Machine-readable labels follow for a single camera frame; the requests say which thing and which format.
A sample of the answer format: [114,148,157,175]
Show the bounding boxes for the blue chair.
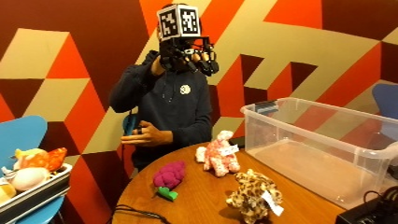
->
[122,113,141,137]
[0,115,66,224]

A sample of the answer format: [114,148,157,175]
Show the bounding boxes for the the person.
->
[108,3,214,173]

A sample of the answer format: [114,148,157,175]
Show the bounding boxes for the purple grape plush toy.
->
[152,160,186,202]

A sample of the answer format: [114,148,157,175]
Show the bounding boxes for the white marker cube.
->
[156,3,202,42]

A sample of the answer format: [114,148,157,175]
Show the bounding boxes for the pink white plush toy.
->
[194,130,242,178]

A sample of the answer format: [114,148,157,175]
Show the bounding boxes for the orange plush toy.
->
[12,147,68,173]

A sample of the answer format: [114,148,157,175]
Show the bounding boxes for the white round plush toy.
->
[9,166,52,192]

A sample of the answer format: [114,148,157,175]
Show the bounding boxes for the grey white tray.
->
[0,162,74,224]

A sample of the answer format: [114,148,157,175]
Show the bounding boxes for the leopard print plush toy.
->
[225,168,286,224]

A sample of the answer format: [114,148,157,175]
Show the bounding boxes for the yellow plush toy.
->
[0,182,17,203]

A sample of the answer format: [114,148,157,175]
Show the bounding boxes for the clear plastic storage box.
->
[240,96,398,210]

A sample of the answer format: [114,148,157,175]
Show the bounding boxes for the black device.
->
[333,186,398,224]

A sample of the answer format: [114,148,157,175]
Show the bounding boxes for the black looped cable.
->
[362,186,398,208]

